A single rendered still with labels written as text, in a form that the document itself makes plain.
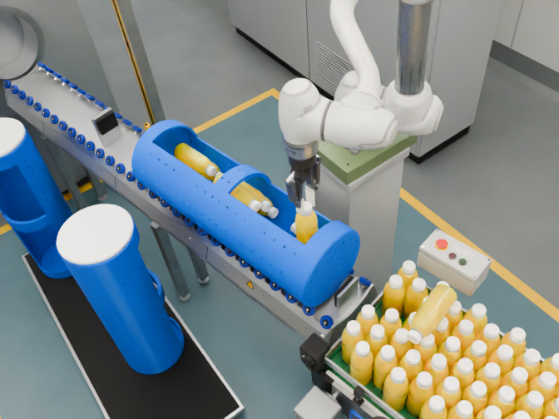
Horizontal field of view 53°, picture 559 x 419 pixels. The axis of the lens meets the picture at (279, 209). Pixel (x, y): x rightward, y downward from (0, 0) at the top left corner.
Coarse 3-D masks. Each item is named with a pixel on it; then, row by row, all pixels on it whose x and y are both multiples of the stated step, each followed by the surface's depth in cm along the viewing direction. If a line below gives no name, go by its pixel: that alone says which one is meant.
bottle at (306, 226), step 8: (296, 216) 168; (304, 216) 166; (312, 216) 167; (296, 224) 169; (304, 224) 167; (312, 224) 168; (296, 232) 173; (304, 232) 169; (312, 232) 170; (304, 240) 173
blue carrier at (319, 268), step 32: (160, 128) 207; (160, 160) 200; (224, 160) 216; (160, 192) 204; (192, 192) 191; (224, 192) 185; (224, 224) 184; (256, 224) 176; (288, 224) 202; (320, 224) 192; (256, 256) 177; (288, 256) 169; (320, 256) 164; (352, 256) 182; (288, 288) 174; (320, 288) 176
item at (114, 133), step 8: (104, 112) 241; (112, 112) 242; (96, 120) 239; (104, 120) 240; (112, 120) 243; (96, 128) 241; (104, 128) 242; (112, 128) 246; (104, 136) 247; (112, 136) 250; (120, 136) 253; (104, 144) 249
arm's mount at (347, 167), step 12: (324, 144) 219; (396, 144) 216; (408, 144) 222; (324, 156) 216; (336, 156) 214; (348, 156) 213; (360, 156) 213; (372, 156) 212; (384, 156) 217; (336, 168) 212; (348, 168) 209; (360, 168) 211; (372, 168) 216; (348, 180) 211
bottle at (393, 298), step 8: (384, 288) 176; (392, 288) 173; (400, 288) 173; (384, 296) 177; (392, 296) 174; (400, 296) 174; (384, 304) 180; (392, 304) 177; (400, 304) 178; (384, 312) 183; (400, 312) 182
